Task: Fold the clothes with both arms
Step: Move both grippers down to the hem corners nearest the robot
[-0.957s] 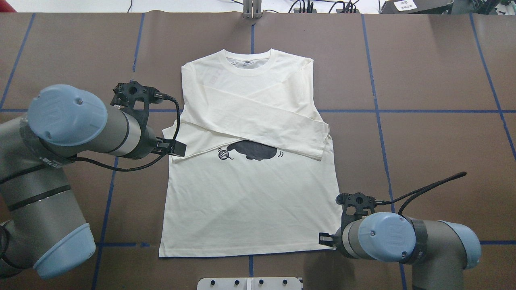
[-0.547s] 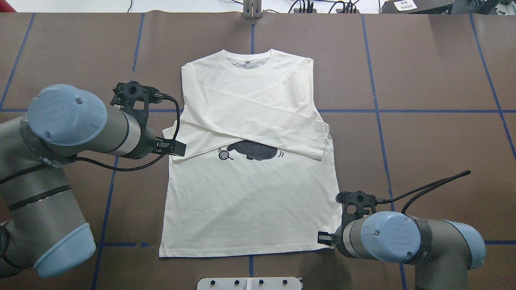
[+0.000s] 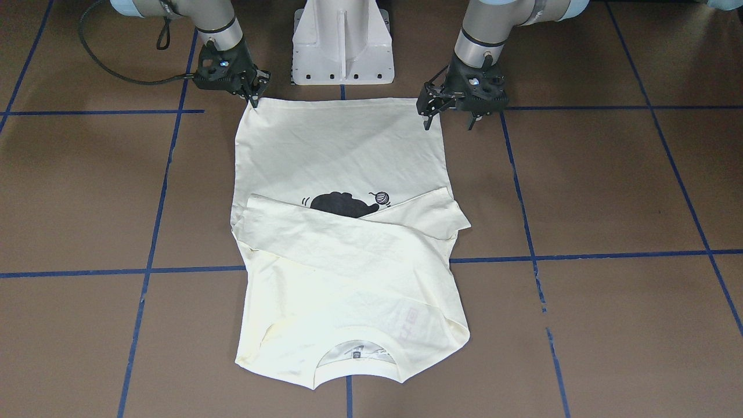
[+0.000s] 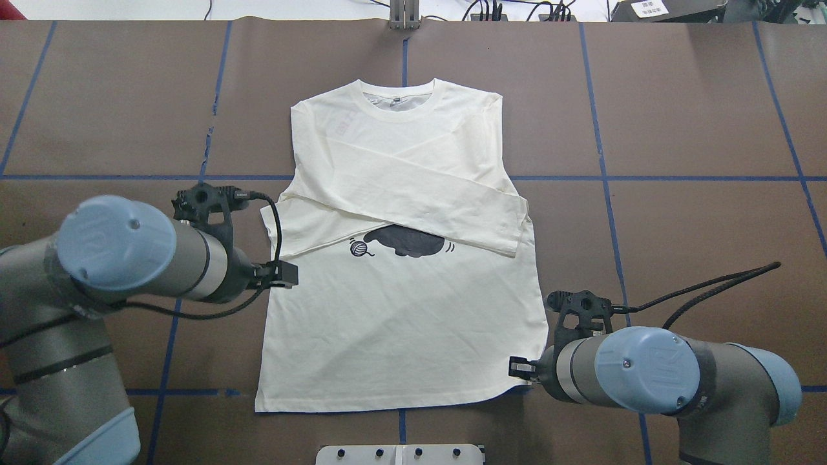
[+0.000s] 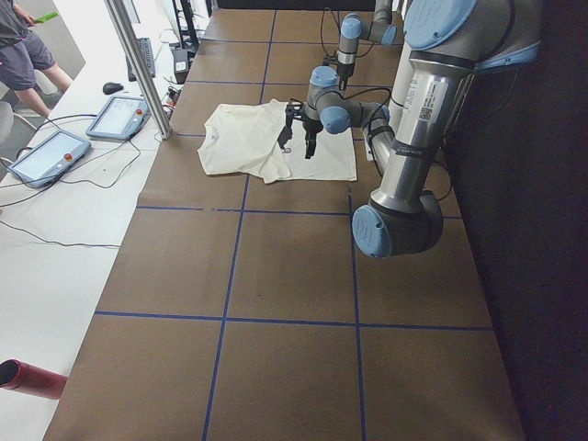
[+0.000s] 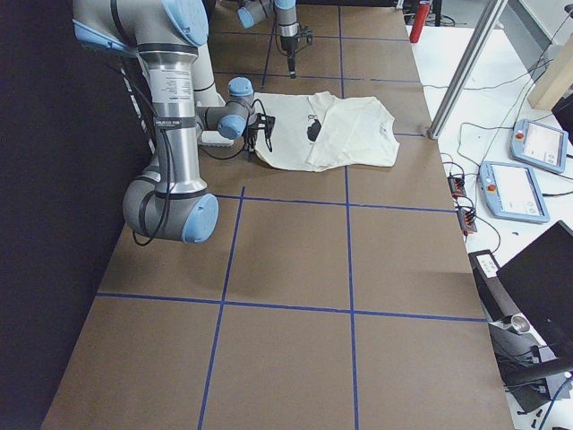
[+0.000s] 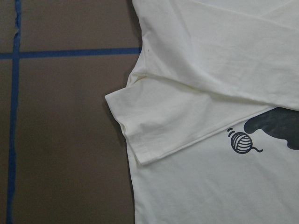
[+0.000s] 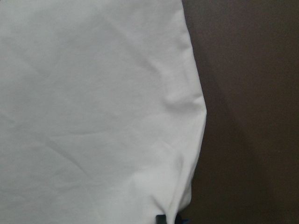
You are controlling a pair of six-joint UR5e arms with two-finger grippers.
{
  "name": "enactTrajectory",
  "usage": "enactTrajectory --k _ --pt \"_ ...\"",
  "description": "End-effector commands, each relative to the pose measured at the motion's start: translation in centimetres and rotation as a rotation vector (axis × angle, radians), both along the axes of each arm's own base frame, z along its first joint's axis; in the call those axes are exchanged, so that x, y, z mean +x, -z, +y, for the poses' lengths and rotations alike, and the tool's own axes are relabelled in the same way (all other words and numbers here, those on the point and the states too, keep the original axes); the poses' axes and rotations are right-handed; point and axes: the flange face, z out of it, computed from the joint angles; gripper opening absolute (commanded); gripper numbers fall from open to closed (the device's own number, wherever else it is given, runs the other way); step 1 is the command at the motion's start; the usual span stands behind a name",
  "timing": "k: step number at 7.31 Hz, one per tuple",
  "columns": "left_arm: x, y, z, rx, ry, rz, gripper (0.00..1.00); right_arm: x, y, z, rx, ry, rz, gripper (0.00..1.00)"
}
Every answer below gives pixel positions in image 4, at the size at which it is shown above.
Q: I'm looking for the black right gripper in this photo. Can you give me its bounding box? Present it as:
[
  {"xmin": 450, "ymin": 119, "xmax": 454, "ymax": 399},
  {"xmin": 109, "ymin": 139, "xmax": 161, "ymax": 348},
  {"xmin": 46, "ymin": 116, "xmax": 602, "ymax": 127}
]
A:
[{"xmin": 508, "ymin": 346, "xmax": 567, "ymax": 395}]

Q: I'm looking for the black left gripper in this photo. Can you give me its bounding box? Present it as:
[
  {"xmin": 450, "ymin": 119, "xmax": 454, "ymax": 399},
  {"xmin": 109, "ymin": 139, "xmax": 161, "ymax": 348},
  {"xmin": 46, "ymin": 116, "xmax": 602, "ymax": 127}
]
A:
[{"xmin": 227, "ymin": 249, "xmax": 299, "ymax": 303}]

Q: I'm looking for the cream long-sleeve cat shirt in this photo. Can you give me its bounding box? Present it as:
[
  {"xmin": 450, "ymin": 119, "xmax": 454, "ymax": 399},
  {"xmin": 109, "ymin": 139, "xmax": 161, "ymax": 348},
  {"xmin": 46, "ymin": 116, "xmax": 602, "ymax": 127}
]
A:
[{"xmin": 255, "ymin": 79, "xmax": 549, "ymax": 414}]

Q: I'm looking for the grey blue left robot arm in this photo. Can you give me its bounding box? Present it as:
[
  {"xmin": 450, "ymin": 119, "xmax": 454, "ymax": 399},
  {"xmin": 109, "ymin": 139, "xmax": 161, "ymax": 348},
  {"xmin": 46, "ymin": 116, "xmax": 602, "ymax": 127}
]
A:
[{"xmin": 2, "ymin": 183, "xmax": 298, "ymax": 464}]

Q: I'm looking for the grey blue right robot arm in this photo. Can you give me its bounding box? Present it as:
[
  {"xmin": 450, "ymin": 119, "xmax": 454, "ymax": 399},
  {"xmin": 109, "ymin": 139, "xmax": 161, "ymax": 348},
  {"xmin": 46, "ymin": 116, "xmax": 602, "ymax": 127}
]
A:
[{"xmin": 508, "ymin": 326, "xmax": 803, "ymax": 464}]

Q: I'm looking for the black left camera cable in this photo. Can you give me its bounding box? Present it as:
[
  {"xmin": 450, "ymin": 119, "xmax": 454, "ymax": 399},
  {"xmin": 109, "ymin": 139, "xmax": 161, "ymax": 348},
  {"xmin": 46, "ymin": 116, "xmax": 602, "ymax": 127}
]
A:
[{"xmin": 116, "ymin": 190, "xmax": 285, "ymax": 321}]

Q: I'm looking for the black camera cable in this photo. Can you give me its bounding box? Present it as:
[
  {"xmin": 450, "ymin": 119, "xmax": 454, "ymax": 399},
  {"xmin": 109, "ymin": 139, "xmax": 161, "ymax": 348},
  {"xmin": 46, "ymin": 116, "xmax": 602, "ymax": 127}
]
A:
[
  {"xmin": 116, "ymin": 190, "xmax": 285, "ymax": 321},
  {"xmin": 611, "ymin": 261, "xmax": 782, "ymax": 330}
]

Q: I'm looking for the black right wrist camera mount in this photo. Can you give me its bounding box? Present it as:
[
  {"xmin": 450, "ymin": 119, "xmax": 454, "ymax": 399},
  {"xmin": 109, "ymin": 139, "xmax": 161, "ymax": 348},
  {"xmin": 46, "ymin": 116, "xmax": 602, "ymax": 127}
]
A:
[{"xmin": 547, "ymin": 291, "xmax": 614, "ymax": 354}]

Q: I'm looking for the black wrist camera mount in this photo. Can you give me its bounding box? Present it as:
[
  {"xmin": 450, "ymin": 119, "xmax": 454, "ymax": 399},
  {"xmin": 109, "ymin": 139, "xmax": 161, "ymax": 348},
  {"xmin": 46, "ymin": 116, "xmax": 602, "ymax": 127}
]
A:
[
  {"xmin": 171, "ymin": 183, "xmax": 251, "ymax": 251},
  {"xmin": 547, "ymin": 291, "xmax": 614, "ymax": 354}
]

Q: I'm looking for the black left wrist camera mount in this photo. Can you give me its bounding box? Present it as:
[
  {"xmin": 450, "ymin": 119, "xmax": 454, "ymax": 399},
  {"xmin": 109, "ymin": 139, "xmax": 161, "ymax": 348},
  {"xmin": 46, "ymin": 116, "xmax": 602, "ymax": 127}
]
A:
[{"xmin": 171, "ymin": 183, "xmax": 251, "ymax": 251}]

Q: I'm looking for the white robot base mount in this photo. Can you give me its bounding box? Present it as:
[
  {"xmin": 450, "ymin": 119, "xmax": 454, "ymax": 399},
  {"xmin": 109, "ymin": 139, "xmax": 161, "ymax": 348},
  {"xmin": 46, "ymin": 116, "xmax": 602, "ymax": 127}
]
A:
[{"xmin": 315, "ymin": 444, "xmax": 487, "ymax": 464}]

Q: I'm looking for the black right camera cable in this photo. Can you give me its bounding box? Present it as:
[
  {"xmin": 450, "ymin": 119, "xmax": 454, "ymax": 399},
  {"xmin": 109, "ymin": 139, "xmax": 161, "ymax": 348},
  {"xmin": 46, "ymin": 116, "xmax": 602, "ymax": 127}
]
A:
[{"xmin": 611, "ymin": 261, "xmax": 782, "ymax": 330}]

